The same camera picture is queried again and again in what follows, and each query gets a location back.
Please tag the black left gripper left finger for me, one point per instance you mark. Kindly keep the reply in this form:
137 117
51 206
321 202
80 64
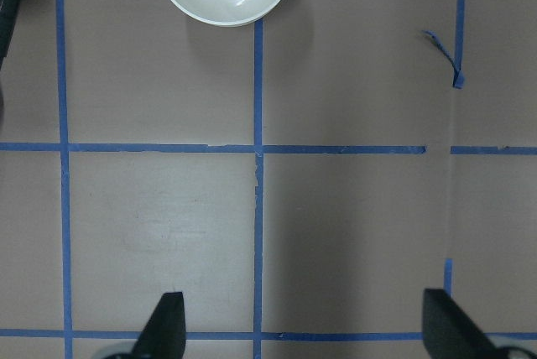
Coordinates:
164 334

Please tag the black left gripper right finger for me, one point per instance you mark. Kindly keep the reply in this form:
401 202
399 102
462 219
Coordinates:
448 332

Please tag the black dish rack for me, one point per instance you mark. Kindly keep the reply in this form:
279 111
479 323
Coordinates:
8 4

